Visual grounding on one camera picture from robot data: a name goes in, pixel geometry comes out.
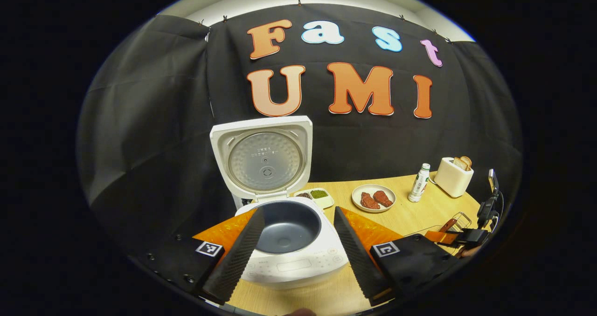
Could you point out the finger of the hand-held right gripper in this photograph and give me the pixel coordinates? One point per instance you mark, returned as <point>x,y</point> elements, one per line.
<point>440,237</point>

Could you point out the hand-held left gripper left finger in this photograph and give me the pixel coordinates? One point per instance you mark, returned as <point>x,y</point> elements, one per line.
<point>235,264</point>

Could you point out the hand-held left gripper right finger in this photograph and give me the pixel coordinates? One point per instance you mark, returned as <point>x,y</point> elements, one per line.
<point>359,264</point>

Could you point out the white rice cooker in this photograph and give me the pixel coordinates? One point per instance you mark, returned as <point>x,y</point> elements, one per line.
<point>289,227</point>

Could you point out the white toaster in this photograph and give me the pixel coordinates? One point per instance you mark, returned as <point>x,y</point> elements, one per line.
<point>450,181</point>

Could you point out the white bottle green label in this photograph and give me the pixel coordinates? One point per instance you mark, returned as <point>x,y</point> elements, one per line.
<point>419,183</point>

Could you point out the red meat piece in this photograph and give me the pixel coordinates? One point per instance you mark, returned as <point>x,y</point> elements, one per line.
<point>383,198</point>
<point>368,201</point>

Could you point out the toasted bread slice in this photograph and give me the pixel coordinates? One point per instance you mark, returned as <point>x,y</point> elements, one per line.
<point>460,164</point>
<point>467,161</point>

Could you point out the white round plate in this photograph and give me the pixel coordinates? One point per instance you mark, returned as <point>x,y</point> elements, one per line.
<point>373,188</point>

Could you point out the white divided grain dish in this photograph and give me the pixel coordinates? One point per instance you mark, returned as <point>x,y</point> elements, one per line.
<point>319,195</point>

